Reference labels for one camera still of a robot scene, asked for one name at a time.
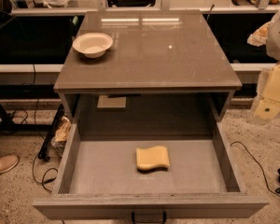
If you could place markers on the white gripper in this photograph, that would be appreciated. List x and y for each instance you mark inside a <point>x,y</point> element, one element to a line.
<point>279,37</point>

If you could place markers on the yellow sponge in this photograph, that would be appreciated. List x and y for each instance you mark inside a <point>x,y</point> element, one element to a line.
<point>152,158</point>

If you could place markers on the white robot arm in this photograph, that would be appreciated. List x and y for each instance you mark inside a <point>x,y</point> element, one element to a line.
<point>272,50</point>

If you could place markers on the grey cabinet with counter top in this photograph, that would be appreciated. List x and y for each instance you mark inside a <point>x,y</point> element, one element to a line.
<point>152,52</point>

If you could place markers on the open grey top drawer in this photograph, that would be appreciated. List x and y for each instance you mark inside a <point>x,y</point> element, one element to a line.
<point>98,177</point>

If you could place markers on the white bowl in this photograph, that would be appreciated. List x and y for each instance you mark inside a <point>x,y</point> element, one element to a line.
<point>93,45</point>

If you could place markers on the crumpled plastic wrapper on floor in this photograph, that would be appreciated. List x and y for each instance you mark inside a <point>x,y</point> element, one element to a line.
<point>61,134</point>

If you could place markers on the black bar tool on floor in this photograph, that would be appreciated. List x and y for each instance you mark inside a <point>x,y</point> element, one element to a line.
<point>42,154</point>

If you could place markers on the tan shoe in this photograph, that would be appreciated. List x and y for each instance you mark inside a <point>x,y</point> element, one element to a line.
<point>8,162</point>

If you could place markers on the black drawer handle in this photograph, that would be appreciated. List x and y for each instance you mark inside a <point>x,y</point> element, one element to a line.
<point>138,218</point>

